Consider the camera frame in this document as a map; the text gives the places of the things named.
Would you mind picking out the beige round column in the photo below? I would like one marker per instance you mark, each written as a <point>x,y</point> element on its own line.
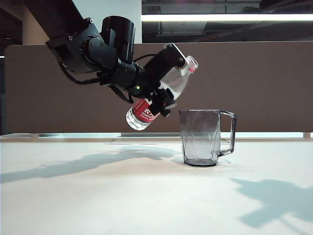
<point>34,31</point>

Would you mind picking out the white ceiling light strip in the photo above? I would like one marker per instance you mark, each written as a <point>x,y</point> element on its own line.
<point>220,17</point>

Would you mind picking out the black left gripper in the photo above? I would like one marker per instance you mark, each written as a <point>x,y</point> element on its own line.
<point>144,83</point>

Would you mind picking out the clear water bottle red label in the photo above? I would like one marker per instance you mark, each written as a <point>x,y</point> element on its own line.
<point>143,115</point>

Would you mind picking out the brown desk partition panel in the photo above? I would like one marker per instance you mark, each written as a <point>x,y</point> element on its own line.
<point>244,85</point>

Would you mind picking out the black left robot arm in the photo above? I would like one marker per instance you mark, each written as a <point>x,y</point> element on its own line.
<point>73,36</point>

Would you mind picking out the partition support bracket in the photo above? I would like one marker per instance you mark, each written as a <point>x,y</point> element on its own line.
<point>306,135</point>
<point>35,135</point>

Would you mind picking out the aluminium partition base rail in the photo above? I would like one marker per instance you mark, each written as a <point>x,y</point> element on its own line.
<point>146,134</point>

